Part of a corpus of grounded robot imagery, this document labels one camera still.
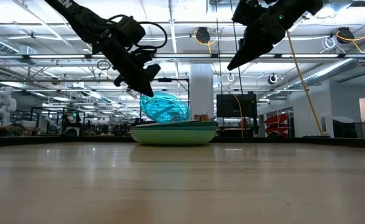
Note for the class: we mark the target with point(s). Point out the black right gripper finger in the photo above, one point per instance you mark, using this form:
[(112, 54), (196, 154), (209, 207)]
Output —
[(247, 54)]

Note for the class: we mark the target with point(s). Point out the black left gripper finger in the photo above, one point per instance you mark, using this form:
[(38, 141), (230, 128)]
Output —
[(138, 81), (153, 70)]

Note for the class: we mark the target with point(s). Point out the dark green plastic plate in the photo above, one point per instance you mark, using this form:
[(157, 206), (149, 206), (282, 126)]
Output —
[(185, 123)]

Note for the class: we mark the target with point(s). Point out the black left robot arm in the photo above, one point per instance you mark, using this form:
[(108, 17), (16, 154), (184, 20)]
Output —
[(76, 15)]

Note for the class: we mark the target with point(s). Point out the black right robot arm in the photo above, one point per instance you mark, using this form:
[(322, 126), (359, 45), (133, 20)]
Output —
[(297, 9)]

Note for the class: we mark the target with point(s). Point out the black monitor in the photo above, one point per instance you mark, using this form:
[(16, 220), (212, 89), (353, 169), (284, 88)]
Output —
[(235, 105)]

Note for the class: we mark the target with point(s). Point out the light green bowl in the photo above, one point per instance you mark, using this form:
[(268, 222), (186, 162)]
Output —
[(173, 138)]

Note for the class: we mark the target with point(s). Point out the brown cardboard boxes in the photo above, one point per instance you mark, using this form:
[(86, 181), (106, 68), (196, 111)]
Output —
[(202, 117)]

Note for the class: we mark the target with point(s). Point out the red bin rack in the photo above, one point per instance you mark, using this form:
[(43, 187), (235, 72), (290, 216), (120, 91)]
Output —
[(275, 124)]

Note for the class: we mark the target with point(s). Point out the black trash bin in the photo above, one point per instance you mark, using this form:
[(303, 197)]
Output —
[(344, 127)]

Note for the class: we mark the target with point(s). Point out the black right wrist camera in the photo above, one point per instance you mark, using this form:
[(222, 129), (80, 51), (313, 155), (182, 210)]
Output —
[(247, 11)]

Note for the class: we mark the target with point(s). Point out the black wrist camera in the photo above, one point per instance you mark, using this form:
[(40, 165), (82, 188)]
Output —
[(247, 11), (132, 29)]

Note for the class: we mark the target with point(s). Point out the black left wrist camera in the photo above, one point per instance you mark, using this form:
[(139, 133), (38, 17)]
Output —
[(132, 29)]

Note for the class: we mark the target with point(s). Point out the black table frame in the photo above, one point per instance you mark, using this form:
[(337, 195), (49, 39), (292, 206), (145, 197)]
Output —
[(76, 140)]

